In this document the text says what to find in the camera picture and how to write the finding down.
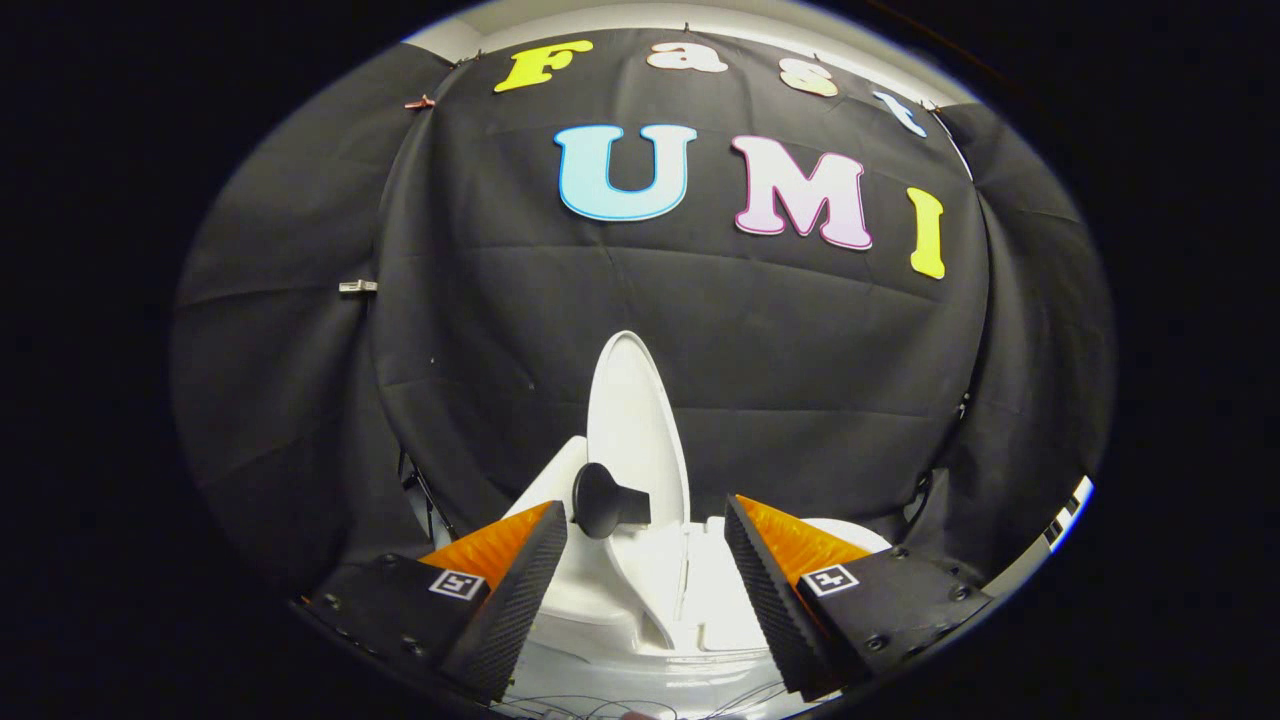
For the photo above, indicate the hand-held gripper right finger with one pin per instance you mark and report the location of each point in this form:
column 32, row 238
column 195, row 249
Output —
column 770, row 600

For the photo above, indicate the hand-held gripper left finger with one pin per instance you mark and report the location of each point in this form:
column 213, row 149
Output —
column 515, row 610

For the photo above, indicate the white toilet lid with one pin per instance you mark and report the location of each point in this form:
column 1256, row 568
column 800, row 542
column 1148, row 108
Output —
column 630, row 420

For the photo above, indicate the white ceramic toilet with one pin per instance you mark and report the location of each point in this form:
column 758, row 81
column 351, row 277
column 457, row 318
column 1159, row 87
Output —
column 590, row 610

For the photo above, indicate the black backdrop cloth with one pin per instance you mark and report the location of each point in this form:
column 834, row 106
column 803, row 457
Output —
column 700, row 320

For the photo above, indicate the white black striped panel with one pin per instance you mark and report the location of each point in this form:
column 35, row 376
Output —
column 1070, row 505

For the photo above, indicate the silver cloth clip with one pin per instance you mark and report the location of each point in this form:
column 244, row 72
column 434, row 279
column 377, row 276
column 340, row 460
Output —
column 357, row 287

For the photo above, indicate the copper cloth clip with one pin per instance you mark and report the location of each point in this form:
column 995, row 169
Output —
column 420, row 102

